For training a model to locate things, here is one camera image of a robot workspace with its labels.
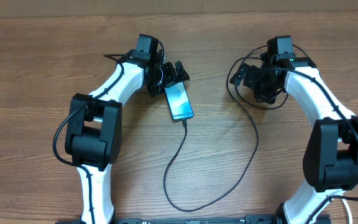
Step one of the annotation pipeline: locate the Samsung Galaxy smartphone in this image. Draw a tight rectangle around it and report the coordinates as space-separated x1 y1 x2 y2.
165 82 194 121

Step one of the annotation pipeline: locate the black charger cable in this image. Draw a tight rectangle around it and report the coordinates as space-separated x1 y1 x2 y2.
162 45 310 213

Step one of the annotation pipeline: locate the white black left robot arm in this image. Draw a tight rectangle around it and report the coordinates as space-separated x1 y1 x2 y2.
63 34 189 223

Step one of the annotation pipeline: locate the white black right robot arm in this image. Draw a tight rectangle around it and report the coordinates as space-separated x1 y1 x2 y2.
226 35 358 223

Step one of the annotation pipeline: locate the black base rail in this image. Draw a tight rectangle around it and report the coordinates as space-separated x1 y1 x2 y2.
54 213 332 224

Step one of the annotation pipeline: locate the white power strip cord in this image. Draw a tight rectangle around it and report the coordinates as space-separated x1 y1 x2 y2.
340 197 353 224

